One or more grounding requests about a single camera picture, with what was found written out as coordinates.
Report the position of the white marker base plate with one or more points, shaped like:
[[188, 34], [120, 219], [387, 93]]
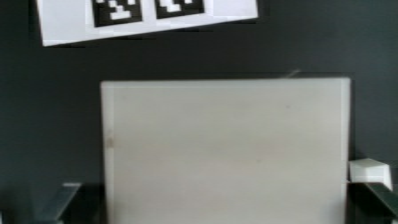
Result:
[[81, 20]]

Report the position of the white cabinet top block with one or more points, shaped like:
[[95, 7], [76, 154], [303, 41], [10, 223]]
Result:
[[227, 151]]

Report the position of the gripper right finger with black tip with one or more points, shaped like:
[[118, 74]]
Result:
[[372, 193]]

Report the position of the gripper left finger with black tip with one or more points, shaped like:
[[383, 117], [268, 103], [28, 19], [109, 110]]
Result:
[[53, 214]]

